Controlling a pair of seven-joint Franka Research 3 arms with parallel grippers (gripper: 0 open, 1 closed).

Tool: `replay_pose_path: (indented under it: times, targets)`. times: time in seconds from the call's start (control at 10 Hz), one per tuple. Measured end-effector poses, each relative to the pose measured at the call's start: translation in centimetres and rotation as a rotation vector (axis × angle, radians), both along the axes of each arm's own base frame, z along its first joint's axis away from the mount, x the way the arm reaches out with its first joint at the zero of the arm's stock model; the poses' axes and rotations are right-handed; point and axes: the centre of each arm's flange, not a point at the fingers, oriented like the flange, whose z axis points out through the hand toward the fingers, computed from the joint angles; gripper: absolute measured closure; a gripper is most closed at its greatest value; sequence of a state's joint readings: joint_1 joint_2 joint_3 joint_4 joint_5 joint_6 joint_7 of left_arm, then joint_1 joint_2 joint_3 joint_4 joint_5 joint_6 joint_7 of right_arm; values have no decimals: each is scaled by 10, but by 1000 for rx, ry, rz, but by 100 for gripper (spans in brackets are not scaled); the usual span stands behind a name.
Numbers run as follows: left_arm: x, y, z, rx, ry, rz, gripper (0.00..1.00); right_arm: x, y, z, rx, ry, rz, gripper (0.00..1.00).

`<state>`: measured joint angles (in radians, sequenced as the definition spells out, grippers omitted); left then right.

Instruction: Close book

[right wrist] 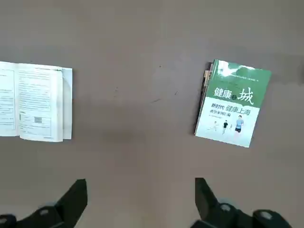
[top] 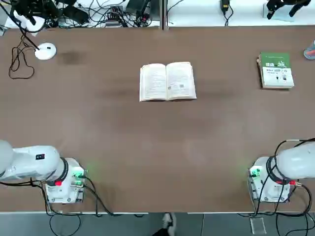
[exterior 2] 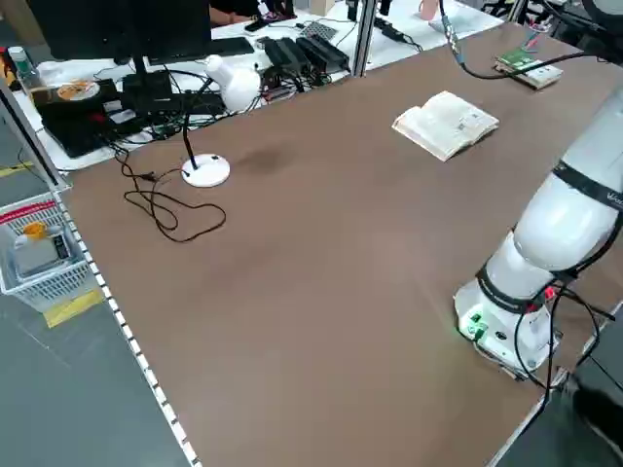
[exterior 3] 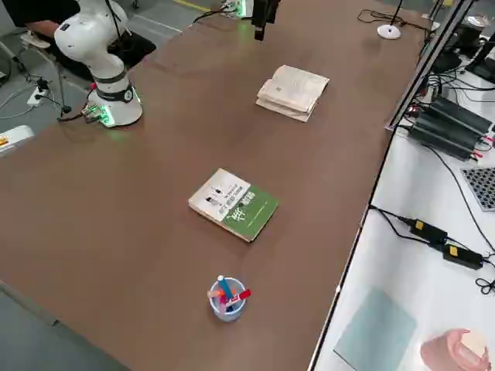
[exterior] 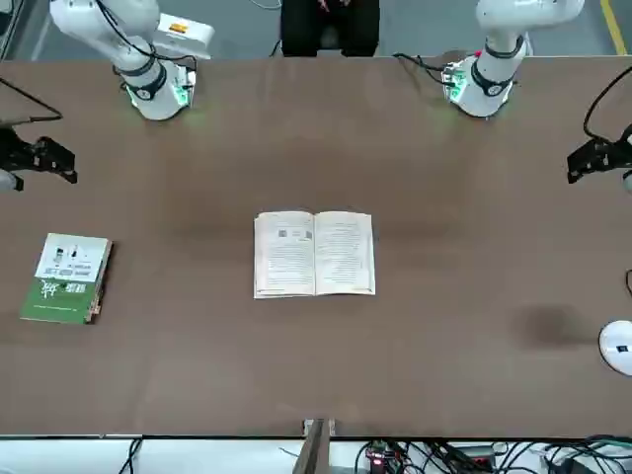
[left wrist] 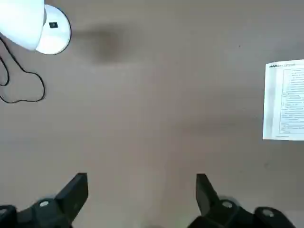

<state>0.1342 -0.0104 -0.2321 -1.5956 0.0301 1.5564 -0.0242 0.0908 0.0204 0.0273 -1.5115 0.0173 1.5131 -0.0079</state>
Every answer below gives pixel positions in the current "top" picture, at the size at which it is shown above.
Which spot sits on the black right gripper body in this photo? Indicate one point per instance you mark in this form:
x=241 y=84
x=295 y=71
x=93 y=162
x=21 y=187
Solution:
x=290 y=2

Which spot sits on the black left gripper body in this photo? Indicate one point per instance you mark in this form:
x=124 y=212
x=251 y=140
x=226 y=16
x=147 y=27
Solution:
x=39 y=5

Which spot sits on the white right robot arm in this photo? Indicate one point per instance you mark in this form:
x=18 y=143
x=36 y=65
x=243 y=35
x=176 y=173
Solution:
x=295 y=159

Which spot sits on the aluminium profile post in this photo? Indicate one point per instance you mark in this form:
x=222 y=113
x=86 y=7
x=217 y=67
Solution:
x=165 y=14

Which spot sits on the pale teal board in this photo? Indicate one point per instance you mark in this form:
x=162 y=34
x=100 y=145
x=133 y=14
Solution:
x=278 y=13

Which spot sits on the black connector hub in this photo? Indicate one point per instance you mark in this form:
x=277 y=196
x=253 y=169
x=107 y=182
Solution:
x=114 y=14

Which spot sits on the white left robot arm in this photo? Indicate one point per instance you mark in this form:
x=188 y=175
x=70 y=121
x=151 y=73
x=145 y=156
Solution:
x=29 y=162

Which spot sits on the white side desk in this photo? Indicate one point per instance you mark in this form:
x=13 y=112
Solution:
x=197 y=12

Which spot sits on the silver floor socket cover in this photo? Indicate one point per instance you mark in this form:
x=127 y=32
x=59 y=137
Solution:
x=258 y=225

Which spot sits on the white paperback book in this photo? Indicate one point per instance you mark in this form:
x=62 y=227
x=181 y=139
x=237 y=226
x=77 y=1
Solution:
x=152 y=81

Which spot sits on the black power adapter yellow label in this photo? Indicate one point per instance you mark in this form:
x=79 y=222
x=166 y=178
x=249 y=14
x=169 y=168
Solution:
x=225 y=6

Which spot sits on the green and white book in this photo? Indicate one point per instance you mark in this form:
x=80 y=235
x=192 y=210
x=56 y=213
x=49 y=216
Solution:
x=275 y=59

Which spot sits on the white desk lamp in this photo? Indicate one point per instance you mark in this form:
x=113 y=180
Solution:
x=45 y=51

